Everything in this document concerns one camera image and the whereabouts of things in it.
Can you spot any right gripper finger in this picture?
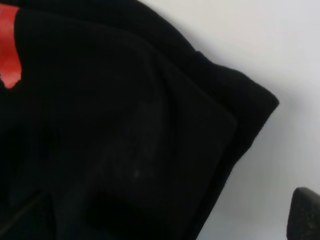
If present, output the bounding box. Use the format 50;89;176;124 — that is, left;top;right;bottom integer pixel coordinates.
286;187;320;240

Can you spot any black printed t-shirt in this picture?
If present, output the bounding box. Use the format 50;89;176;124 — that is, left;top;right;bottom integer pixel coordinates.
0;0;279;240

